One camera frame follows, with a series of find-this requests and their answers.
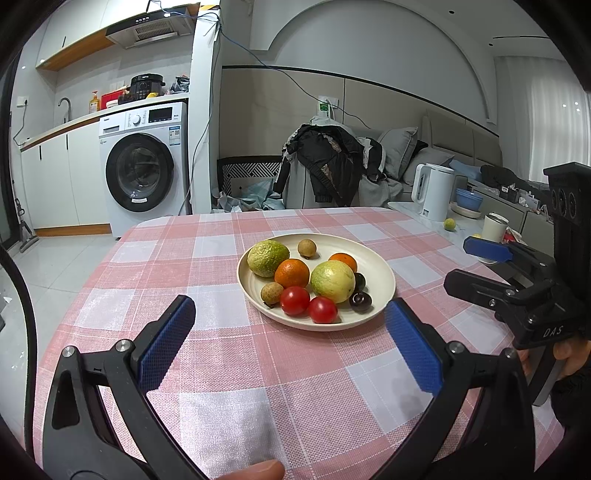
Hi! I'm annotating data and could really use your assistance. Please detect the white base cabinet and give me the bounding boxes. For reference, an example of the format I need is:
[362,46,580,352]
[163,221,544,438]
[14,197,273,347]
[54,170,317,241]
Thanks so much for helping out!
[21,124,112,230]

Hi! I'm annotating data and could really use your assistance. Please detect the white washing machine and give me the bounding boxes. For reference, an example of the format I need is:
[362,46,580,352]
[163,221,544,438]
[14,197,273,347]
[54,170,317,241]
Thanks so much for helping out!
[98,102,190,239]

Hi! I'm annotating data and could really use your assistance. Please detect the white wall cabinets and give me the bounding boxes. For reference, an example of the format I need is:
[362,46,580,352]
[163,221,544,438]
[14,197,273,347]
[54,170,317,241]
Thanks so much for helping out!
[36,0,153,73]

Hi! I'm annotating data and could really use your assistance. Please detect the cream round plate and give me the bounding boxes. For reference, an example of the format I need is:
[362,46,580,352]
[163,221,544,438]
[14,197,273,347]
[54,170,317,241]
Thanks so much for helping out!
[236,233,397,332]

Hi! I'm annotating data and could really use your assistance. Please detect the person's right hand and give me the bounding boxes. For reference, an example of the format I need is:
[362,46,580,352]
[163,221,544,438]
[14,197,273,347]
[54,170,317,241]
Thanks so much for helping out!
[553,339,591,381]

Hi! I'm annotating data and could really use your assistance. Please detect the blue bowl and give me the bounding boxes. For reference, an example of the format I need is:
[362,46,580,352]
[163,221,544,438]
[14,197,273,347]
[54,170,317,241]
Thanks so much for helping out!
[456,187,485,214]

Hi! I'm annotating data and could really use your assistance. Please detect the yellow-green lemon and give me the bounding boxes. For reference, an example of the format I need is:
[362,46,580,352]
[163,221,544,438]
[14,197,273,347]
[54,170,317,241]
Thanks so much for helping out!
[310,260,356,304]

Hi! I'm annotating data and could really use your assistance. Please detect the red tomato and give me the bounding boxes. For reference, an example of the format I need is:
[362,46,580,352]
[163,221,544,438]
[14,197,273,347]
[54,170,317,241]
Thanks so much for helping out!
[308,296,339,324]
[280,285,311,316]

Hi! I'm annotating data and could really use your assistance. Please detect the grey pillow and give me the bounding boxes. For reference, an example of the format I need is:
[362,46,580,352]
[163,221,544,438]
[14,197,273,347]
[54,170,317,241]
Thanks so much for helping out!
[378,127,420,184]

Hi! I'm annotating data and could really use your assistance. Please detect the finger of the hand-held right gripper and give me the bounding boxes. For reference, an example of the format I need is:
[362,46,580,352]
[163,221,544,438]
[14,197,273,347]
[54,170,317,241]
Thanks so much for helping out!
[463,235,556,278]
[443,269,556,320]

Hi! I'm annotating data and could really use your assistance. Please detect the orange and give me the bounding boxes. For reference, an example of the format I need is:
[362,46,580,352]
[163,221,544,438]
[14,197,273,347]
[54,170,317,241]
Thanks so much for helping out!
[329,252,358,274]
[274,259,310,289]

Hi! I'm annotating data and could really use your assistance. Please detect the pink checked tablecloth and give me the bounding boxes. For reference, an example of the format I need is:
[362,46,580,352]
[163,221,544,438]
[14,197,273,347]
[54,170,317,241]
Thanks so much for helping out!
[23,207,570,480]

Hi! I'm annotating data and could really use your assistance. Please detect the pile of plastic bags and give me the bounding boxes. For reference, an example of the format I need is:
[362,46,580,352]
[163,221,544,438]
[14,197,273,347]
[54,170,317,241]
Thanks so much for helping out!
[211,180,285,214]

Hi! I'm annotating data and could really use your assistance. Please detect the stick vacuum cleaner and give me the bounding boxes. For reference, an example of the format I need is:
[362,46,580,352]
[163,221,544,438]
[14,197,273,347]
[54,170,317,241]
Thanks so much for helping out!
[13,198,40,254]

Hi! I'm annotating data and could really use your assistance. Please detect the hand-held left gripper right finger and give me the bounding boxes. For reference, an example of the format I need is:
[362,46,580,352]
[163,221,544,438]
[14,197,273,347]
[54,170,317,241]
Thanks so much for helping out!
[383,296,542,480]

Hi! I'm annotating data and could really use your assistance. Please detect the grey sofa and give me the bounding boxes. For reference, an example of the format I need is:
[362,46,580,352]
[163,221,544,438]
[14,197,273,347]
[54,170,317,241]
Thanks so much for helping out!
[360,108,555,219]

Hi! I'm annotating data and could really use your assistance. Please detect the black pressure cooker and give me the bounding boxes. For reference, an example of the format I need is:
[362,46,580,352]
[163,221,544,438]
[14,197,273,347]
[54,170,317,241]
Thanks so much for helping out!
[128,74,166,101]

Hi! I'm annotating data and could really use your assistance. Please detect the white curtain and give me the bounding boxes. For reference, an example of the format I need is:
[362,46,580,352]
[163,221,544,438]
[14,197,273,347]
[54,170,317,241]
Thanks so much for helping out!
[502,55,591,182]

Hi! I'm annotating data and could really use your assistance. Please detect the steel range hood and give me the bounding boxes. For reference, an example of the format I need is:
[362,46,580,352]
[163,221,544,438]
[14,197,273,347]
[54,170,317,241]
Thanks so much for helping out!
[105,4,195,49]

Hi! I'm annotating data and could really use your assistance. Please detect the black patterned basket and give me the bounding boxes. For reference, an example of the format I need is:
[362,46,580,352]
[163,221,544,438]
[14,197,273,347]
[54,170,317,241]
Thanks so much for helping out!
[216,157,283,199]

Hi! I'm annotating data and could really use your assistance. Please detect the white marble side table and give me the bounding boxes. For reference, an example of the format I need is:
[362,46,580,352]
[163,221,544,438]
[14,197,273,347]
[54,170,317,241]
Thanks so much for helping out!
[387,199,532,267]

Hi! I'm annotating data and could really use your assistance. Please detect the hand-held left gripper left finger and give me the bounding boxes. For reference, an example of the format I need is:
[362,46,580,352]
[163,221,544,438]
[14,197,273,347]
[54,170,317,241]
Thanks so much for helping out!
[41,294,209,480]

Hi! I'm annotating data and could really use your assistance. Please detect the white mug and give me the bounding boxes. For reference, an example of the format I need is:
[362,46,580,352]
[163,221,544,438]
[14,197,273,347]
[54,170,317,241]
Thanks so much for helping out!
[482,212,510,243]

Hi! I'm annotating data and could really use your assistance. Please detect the wrinkly green citrus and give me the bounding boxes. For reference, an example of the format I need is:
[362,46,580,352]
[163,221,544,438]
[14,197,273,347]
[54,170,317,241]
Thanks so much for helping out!
[247,240,291,278]

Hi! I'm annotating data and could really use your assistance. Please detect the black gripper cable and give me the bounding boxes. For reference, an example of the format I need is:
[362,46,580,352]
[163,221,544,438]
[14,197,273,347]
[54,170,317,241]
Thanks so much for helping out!
[0,244,39,463]

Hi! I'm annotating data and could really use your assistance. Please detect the white electric kettle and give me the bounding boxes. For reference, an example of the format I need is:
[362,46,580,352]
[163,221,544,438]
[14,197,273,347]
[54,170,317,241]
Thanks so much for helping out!
[412,163,455,223]

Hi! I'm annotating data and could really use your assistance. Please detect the dark jacket pile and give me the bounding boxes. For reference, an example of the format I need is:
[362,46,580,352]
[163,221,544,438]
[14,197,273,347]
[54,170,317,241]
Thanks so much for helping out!
[276,124,387,208]

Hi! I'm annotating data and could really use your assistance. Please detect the person's left hand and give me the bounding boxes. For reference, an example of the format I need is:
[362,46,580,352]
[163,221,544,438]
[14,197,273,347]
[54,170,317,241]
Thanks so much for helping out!
[221,459,286,480]

